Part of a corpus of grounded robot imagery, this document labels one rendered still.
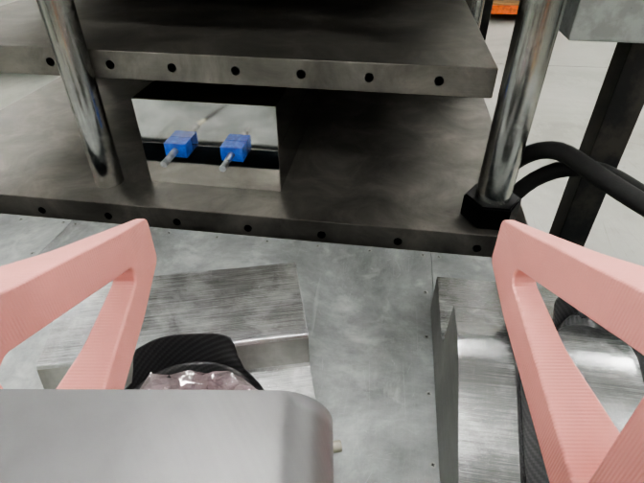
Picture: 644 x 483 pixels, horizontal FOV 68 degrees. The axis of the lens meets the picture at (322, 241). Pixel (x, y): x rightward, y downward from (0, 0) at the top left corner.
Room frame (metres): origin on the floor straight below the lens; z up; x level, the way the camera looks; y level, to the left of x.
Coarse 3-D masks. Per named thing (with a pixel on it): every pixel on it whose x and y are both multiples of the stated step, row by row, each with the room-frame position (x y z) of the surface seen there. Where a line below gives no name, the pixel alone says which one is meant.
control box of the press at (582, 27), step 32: (576, 0) 0.83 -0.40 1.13; (608, 0) 0.81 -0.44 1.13; (640, 0) 0.80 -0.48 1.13; (576, 32) 0.81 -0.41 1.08; (608, 32) 0.80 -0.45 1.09; (640, 32) 0.80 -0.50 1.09; (640, 64) 0.84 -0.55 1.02; (608, 96) 0.86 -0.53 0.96; (640, 96) 0.84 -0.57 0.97; (608, 128) 0.84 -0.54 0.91; (608, 160) 0.84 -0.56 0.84; (576, 192) 0.85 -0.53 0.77; (576, 224) 0.84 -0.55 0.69
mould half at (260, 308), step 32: (160, 288) 0.39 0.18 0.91; (192, 288) 0.39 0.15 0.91; (224, 288) 0.39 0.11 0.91; (256, 288) 0.39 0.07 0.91; (288, 288) 0.39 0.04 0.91; (64, 320) 0.34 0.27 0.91; (160, 320) 0.35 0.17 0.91; (192, 320) 0.35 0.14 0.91; (224, 320) 0.35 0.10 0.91; (256, 320) 0.35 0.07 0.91; (288, 320) 0.35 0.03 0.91; (64, 352) 0.30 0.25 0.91; (256, 352) 0.32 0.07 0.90; (288, 352) 0.32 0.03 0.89; (128, 384) 0.29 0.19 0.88; (288, 384) 0.29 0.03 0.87
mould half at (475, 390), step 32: (448, 288) 0.45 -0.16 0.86; (480, 288) 0.45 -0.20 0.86; (544, 288) 0.45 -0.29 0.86; (448, 320) 0.39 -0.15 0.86; (480, 320) 0.32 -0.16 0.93; (448, 352) 0.32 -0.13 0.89; (480, 352) 0.29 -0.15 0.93; (512, 352) 0.29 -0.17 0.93; (576, 352) 0.28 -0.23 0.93; (608, 352) 0.28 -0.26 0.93; (448, 384) 0.29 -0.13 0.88; (480, 384) 0.26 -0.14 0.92; (512, 384) 0.26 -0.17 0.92; (608, 384) 0.26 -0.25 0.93; (640, 384) 0.25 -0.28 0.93; (448, 416) 0.26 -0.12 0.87; (480, 416) 0.24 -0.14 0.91; (512, 416) 0.23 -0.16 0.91; (448, 448) 0.24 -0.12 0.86; (480, 448) 0.21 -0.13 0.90; (512, 448) 0.21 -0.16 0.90; (448, 480) 0.21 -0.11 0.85; (480, 480) 0.19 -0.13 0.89; (512, 480) 0.19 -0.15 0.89
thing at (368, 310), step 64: (0, 256) 0.59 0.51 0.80; (192, 256) 0.59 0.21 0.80; (256, 256) 0.59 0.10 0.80; (320, 256) 0.59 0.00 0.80; (384, 256) 0.59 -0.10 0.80; (448, 256) 0.59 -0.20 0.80; (320, 320) 0.45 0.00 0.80; (384, 320) 0.45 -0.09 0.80; (320, 384) 0.35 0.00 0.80; (384, 384) 0.35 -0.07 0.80; (384, 448) 0.27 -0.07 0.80
